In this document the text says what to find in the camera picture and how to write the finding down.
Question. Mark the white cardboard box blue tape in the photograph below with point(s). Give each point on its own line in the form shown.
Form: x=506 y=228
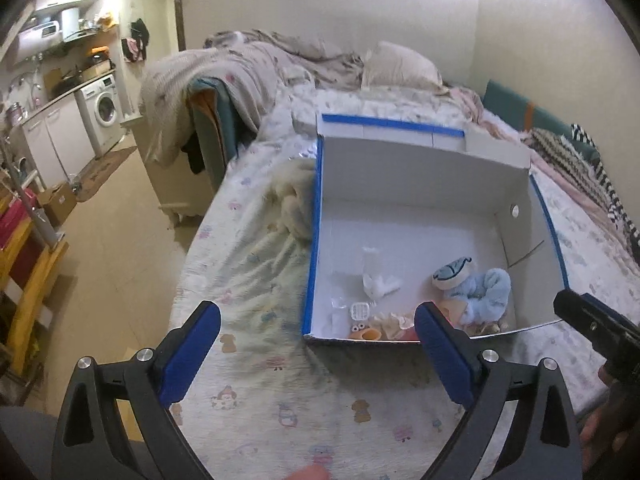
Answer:
x=425 y=210

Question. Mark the striped crochet blanket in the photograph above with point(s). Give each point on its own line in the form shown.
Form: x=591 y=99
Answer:
x=585 y=160

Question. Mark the yellow wooden rack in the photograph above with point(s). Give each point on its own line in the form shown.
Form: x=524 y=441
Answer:
x=27 y=280

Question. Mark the small clear plastic bag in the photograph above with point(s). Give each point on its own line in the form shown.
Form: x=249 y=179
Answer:
x=339 y=305

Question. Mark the brown cardboard box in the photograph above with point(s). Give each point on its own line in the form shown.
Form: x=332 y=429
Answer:
x=57 y=202

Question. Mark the white washing machine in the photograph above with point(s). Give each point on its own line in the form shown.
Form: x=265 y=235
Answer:
x=102 y=105

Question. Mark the pink blanket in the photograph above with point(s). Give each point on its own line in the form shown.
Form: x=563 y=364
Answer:
x=480 y=110

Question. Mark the person's grey trousers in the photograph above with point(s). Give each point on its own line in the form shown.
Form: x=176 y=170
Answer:
x=22 y=442

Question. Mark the white cloth piece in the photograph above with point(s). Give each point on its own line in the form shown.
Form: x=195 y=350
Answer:
x=380 y=280

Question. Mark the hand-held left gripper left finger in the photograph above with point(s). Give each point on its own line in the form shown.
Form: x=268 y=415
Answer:
x=192 y=355

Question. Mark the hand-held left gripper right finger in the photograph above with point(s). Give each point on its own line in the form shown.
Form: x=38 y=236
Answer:
x=445 y=360

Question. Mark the brown door mat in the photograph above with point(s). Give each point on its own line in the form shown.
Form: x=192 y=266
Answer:
x=102 y=170

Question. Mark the teal headboard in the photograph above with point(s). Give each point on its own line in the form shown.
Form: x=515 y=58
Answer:
x=530 y=112

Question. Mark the cream fluffy plush toy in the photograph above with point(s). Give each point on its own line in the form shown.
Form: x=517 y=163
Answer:
x=295 y=200

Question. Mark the dark hanging clothes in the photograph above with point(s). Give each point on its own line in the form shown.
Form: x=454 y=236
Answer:
x=137 y=40

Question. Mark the white kitchen cabinet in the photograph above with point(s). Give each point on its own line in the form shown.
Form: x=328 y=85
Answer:
x=52 y=142

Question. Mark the person's right hand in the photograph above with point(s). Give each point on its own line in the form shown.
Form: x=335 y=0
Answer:
x=597 y=425

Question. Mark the beige floral blanket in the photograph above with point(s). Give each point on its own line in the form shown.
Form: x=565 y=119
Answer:
x=235 y=80

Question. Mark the cream pillow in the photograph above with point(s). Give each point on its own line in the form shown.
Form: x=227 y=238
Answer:
x=400 y=67

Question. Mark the light blue fluffy plush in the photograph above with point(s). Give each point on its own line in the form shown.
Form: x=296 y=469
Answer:
x=485 y=297

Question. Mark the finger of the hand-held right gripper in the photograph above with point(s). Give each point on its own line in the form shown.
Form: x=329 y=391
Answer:
x=595 y=317

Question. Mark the small white plastic case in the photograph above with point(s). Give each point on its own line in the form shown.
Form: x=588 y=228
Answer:
x=359 y=311

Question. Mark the small orange toy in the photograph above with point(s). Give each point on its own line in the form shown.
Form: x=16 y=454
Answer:
x=367 y=332

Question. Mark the teal chair with clothes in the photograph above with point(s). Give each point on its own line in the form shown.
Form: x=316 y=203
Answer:
x=215 y=130

